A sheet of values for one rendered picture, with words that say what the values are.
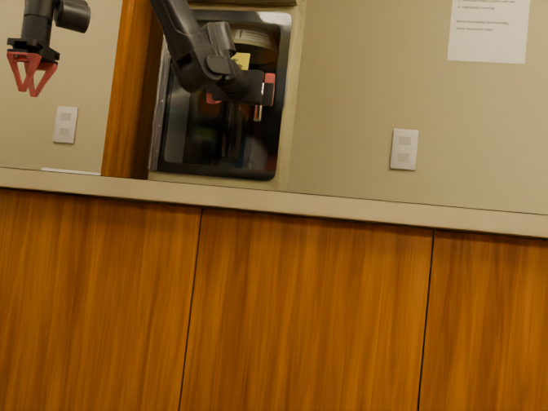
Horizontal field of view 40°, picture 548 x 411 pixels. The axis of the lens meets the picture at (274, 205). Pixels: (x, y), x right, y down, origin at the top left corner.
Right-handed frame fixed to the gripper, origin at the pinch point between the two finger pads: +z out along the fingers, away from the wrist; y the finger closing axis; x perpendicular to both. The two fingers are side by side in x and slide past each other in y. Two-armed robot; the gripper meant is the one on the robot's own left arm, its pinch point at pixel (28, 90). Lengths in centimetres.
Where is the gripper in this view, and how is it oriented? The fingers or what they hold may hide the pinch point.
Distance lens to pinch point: 160.2
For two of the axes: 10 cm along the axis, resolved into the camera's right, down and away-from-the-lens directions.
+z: -1.1, 9.9, -0.8
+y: 2.0, 1.0, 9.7
